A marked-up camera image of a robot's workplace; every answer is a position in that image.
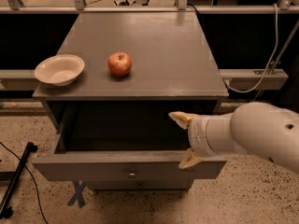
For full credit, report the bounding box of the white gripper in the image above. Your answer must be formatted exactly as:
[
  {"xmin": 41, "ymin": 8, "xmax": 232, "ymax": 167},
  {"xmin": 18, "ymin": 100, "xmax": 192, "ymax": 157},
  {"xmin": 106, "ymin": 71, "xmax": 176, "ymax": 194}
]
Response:
[{"xmin": 168, "ymin": 111, "xmax": 247, "ymax": 170}]

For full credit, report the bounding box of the grey top drawer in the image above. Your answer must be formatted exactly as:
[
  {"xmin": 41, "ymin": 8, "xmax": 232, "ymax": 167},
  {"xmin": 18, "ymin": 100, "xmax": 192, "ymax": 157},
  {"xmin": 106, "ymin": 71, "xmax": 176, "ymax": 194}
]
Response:
[{"xmin": 31, "ymin": 103, "xmax": 228, "ymax": 182}]

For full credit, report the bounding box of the grey drawer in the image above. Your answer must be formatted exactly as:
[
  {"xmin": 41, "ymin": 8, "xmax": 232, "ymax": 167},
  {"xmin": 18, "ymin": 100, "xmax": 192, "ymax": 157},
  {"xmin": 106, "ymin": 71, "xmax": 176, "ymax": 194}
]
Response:
[
  {"xmin": 86, "ymin": 179, "xmax": 193, "ymax": 190},
  {"xmin": 31, "ymin": 103, "xmax": 228, "ymax": 182}
]

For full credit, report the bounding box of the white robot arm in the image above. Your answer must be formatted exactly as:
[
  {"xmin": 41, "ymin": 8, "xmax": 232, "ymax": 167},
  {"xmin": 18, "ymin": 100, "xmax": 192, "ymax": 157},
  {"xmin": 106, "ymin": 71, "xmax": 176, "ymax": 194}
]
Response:
[{"xmin": 169, "ymin": 102, "xmax": 299, "ymax": 174}]

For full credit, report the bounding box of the grey bottom drawer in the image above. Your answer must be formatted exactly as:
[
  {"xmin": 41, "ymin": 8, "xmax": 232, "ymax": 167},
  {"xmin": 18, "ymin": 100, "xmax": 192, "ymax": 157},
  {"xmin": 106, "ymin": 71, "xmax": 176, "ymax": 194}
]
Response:
[{"xmin": 86, "ymin": 179, "xmax": 193, "ymax": 190}]

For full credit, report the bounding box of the grey drawer cabinet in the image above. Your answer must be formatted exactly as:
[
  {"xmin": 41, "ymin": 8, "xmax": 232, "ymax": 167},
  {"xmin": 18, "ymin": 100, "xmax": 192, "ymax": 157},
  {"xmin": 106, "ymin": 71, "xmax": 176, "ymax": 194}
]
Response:
[{"xmin": 32, "ymin": 10, "xmax": 230, "ymax": 191}]

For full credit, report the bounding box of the red apple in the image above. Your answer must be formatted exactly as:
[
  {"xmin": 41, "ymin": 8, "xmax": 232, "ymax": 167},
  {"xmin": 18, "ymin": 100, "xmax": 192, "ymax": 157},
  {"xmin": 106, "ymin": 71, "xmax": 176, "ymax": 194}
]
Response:
[{"xmin": 108, "ymin": 52, "xmax": 133, "ymax": 77}]

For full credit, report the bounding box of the blue tape cross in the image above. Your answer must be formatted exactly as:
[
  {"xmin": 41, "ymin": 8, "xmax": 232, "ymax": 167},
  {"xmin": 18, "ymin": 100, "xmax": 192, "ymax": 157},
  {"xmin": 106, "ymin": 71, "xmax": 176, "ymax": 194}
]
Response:
[{"xmin": 67, "ymin": 181, "xmax": 86, "ymax": 208}]

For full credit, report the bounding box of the white bowl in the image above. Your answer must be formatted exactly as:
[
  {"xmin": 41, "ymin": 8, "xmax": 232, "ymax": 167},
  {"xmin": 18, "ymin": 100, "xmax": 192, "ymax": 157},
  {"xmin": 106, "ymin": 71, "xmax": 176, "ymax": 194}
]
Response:
[{"xmin": 35, "ymin": 54, "xmax": 85, "ymax": 86}]

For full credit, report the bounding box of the black stand leg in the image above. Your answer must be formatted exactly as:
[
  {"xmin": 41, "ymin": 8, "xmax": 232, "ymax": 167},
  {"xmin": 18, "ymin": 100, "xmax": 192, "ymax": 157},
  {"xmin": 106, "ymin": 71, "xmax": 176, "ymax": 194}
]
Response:
[{"xmin": 0, "ymin": 142, "xmax": 37, "ymax": 219}]

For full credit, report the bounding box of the white cable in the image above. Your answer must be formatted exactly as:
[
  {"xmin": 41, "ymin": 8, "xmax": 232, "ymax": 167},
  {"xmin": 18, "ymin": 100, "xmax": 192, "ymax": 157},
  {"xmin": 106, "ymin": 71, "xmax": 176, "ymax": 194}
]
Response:
[{"xmin": 223, "ymin": 3, "xmax": 279, "ymax": 94}]

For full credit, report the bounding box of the black floor cable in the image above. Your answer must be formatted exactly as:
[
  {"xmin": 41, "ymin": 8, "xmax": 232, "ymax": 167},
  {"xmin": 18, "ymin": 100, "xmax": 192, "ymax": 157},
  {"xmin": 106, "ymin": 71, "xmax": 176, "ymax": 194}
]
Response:
[{"xmin": 0, "ymin": 141, "xmax": 50, "ymax": 224}]

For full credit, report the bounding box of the metal frame rail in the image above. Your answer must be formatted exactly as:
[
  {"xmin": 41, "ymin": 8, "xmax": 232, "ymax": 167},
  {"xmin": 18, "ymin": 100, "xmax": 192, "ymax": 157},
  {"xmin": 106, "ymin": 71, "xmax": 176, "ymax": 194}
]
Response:
[{"xmin": 0, "ymin": 0, "xmax": 299, "ymax": 91}]

